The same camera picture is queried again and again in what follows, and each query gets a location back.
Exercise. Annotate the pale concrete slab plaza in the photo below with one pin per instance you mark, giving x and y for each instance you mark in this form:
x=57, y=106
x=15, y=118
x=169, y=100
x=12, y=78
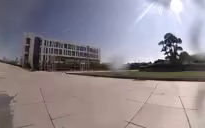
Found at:
x=90, y=100

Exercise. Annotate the white building with window rows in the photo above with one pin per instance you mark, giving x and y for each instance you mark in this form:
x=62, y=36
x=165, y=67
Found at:
x=61, y=50

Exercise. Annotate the green grass lawn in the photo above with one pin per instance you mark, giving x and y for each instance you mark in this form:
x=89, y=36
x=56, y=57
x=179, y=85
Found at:
x=163, y=74

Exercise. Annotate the tall dark tree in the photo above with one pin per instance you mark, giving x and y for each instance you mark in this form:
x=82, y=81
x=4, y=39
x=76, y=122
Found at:
x=171, y=45

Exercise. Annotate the dark hedge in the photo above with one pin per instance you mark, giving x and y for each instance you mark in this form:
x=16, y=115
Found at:
x=176, y=67

